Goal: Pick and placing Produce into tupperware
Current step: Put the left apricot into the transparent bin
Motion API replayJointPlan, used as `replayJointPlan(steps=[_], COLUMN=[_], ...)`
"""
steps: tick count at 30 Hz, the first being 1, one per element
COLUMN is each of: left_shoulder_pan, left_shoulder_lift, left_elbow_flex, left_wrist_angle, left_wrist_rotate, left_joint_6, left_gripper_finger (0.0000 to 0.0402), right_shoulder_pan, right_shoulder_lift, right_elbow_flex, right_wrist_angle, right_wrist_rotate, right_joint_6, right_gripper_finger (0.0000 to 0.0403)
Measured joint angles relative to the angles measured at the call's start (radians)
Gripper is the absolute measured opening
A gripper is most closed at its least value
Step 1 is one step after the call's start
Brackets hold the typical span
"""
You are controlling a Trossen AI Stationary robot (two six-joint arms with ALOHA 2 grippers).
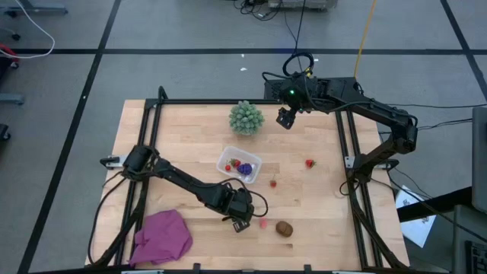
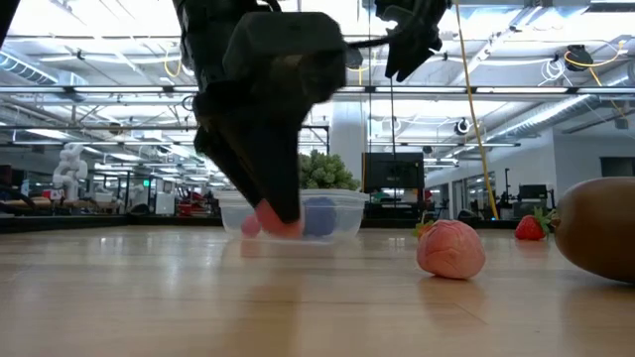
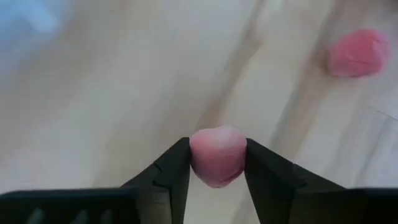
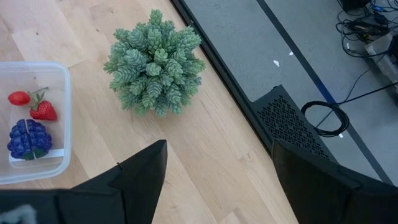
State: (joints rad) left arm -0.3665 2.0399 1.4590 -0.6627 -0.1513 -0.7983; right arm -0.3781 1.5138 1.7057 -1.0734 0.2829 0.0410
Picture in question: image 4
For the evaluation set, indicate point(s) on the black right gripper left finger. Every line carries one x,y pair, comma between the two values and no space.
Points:
136,186

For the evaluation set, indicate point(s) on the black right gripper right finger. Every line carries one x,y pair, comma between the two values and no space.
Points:
326,196

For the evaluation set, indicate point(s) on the purple toy grape bunch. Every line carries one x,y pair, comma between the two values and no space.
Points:
29,140

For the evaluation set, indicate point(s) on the red toy strawberry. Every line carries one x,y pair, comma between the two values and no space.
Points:
43,112

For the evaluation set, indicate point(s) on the red toy cherry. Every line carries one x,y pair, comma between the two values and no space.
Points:
18,98

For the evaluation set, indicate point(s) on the clear plastic tupperware container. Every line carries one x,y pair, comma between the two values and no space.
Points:
63,130

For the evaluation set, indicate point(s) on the black perforated metal box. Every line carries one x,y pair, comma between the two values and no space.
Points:
289,121

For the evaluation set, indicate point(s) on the green artificial succulent plant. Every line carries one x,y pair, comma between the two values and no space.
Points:
154,65

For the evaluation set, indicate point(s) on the grey computer stand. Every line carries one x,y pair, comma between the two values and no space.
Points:
381,53

